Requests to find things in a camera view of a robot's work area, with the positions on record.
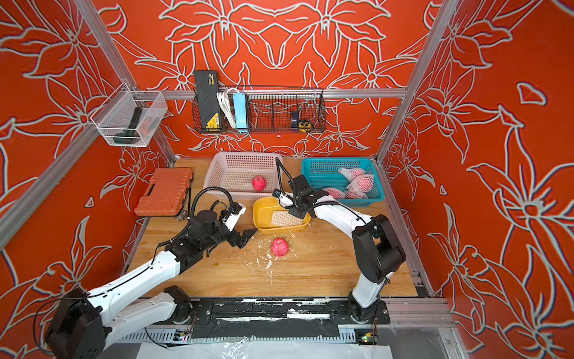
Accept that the white foam net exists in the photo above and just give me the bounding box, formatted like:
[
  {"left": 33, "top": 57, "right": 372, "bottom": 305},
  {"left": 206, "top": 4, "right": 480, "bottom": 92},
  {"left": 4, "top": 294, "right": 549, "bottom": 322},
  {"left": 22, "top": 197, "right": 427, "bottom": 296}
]
[{"left": 271, "top": 211, "right": 303, "bottom": 227}]

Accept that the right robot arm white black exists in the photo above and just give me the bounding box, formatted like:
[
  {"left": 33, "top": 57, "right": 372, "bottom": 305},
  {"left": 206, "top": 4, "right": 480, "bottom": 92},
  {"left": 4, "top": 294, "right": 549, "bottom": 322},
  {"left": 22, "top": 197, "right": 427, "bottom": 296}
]
[{"left": 275, "top": 175, "right": 406, "bottom": 323}]

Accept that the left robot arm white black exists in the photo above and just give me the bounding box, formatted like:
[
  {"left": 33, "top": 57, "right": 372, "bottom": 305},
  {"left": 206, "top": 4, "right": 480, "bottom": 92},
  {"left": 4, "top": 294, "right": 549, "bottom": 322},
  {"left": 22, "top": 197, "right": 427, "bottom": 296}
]
[{"left": 43, "top": 207, "right": 257, "bottom": 358}]

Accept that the teal plastic basket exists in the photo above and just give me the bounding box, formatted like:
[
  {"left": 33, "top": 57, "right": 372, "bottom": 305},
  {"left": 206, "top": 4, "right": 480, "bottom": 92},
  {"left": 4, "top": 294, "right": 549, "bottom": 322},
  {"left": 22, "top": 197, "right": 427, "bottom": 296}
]
[{"left": 301, "top": 157, "right": 385, "bottom": 207}]

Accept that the yellow plastic tray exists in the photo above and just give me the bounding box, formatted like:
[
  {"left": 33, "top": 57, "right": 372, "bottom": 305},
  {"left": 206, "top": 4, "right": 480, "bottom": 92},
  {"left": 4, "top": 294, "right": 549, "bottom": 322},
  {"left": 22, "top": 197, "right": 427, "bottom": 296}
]
[{"left": 253, "top": 197, "right": 311, "bottom": 234}]

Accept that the netted apple bottom hidden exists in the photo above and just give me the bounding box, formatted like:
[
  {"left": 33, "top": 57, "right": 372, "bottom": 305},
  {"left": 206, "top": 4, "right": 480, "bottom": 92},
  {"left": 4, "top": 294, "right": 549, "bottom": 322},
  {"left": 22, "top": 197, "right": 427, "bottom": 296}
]
[{"left": 345, "top": 188, "right": 369, "bottom": 200}]

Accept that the orange tool case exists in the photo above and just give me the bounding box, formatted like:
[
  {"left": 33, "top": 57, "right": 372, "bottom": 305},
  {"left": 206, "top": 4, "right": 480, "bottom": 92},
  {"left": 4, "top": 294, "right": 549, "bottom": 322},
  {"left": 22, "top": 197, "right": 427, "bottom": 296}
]
[{"left": 134, "top": 168, "right": 193, "bottom": 217}]

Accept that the netted apple right large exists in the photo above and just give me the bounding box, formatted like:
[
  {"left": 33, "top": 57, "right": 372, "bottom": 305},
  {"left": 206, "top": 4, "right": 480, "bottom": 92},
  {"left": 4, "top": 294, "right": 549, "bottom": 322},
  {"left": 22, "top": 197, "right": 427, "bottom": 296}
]
[{"left": 347, "top": 174, "right": 375, "bottom": 194}]

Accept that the pink plastic basket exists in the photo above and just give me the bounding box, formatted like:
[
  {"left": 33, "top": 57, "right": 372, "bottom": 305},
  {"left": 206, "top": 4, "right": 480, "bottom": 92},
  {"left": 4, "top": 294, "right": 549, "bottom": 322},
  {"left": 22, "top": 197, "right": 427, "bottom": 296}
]
[{"left": 203, "top": 152, "right": 283, "bottom": 200}]

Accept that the small tape measure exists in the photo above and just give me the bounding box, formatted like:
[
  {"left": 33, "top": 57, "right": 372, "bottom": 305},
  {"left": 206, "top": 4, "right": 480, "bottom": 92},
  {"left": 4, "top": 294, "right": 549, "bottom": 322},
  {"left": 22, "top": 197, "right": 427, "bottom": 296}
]
[{"left": 297, "top": 121, "right": 313, "bottom": 133}]

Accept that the light blue power bank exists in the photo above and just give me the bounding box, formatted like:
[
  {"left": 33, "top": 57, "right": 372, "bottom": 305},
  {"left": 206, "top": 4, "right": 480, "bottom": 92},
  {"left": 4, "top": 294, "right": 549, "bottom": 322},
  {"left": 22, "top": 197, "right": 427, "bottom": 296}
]
[{"left": 233, "top": 93, "right": 248, "bottom": 133}]

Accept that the dark green tool in box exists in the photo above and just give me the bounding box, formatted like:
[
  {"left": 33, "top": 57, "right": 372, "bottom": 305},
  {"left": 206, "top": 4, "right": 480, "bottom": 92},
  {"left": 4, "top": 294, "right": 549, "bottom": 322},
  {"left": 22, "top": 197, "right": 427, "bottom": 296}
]
[{"left": 113, "top": 107, "right": 143, "bottom": 144}]

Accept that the black yellow device box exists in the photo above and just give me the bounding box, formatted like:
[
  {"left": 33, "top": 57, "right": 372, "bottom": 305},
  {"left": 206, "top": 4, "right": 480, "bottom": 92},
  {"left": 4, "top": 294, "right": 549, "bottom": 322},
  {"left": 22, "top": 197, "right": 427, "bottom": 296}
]
[{"left": 194, "top": 70, "right": 222, "bottom": 133}]

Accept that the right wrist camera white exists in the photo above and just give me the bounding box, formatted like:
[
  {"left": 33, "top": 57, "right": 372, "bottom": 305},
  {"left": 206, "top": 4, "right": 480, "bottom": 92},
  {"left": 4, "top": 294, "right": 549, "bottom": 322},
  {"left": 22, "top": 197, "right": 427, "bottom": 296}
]
[{"left": 272, "top": 188, "right": 294, "bottom": 209}]

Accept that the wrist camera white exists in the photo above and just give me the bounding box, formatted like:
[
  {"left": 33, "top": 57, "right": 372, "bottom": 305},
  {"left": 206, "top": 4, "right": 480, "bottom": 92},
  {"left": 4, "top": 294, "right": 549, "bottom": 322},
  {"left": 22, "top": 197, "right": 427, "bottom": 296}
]
[
  {"left": 221, "top": 202, "right": 247, "bottom": 231},
  {"left": 272, "top": 188, "right": 294, "bottom": 209}
]

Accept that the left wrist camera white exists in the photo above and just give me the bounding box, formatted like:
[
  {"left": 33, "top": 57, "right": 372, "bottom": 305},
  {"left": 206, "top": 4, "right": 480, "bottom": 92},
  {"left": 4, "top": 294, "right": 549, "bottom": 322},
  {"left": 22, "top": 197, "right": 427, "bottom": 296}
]
[{"left": 221, "top": 202, "right": 247, "bottom": 231}]

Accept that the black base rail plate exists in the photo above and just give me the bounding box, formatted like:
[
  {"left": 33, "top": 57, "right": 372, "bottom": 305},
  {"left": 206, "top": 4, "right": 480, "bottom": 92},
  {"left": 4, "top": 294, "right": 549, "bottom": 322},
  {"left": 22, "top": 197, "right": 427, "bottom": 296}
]
[{"left": 151, "top": 297, "right": 391, "bottom": 340}]

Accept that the black wire wall basket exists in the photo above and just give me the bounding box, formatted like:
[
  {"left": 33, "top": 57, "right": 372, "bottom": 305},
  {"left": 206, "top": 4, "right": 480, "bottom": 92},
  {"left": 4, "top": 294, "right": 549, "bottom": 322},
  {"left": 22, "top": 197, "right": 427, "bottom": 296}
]
[{"left": 191, "top": 86, "right": 327, "bottom": 135}]

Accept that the white coiled cable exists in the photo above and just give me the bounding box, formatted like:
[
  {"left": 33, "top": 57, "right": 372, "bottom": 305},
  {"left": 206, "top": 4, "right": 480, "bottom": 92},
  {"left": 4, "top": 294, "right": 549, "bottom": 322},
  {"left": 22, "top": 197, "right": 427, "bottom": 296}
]
[{"left": 216, "top": 87, "right": 241, "bottom": 129}]

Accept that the clear acrylic wall box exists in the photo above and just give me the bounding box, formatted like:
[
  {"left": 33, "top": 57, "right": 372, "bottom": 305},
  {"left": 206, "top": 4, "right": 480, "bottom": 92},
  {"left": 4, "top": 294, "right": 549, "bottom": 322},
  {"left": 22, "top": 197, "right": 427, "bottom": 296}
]
[{"left": 90, "top": 83, "right": 167, "bottom": 147}]

